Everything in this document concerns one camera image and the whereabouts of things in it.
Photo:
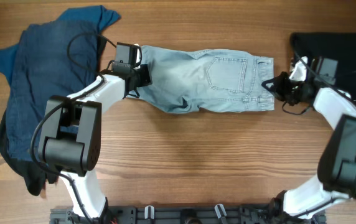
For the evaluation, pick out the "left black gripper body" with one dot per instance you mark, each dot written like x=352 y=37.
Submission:
x=142 y=75

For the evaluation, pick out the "blue t-shirt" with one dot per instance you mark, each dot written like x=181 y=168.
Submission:
x=99 y=16

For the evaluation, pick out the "black folded garment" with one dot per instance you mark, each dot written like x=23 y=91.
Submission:
x=336 y=46

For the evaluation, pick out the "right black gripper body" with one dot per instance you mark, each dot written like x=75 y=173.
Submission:
x=288 y=90

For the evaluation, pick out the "light blue denim shorts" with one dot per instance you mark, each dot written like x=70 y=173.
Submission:
x=218 y=80

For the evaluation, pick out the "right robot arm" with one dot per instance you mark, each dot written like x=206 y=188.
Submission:
x=335 y=182

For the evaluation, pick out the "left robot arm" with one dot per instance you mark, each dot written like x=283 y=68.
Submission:
x=70 y=132

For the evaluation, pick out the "dark blue denim garment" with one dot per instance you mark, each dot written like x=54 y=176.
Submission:
x=55 y=58

